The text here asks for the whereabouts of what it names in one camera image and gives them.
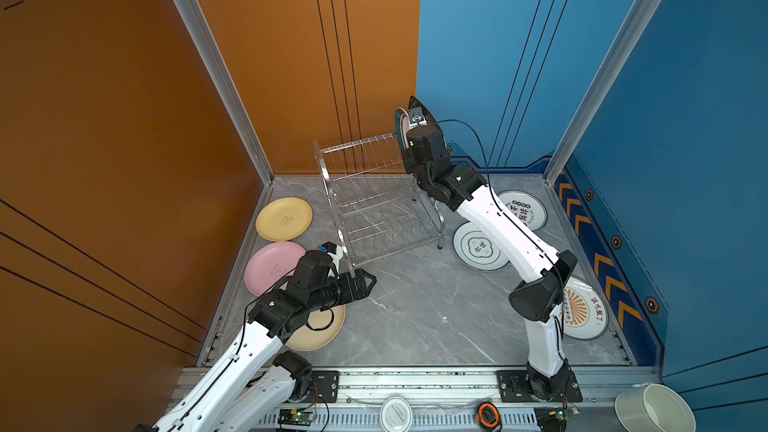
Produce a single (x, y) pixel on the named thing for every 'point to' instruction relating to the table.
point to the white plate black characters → (527, 208)
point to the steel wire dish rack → (377, 210)
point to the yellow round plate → (284, 219)
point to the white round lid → (396, 414)
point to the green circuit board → (291, 416)
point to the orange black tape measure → (488, 416)
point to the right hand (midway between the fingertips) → (417, 141)
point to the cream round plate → (309, 339)
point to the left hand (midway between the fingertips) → (365, 281)
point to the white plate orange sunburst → (585, 310)
